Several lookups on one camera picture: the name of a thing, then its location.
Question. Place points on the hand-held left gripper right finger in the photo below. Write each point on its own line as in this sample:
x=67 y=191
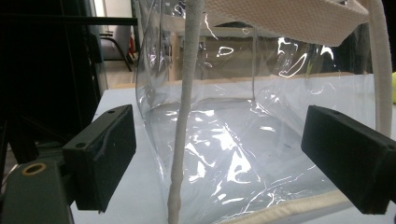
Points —
x=351 y=158

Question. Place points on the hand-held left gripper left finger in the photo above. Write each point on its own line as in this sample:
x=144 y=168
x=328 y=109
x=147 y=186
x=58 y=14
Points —
x=102 y=146

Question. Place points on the clear plastic bag with cream trim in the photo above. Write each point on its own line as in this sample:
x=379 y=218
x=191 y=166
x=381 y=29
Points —
x=236 y=130

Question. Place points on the yellow-green ball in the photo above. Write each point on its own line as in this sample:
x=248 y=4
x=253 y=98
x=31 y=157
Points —
x=394 y=87

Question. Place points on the black chair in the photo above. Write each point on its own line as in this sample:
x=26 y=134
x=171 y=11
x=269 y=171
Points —
x=116 y=46

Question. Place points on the black metal stand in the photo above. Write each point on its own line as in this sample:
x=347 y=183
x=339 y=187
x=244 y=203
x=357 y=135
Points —
x=46 y=62

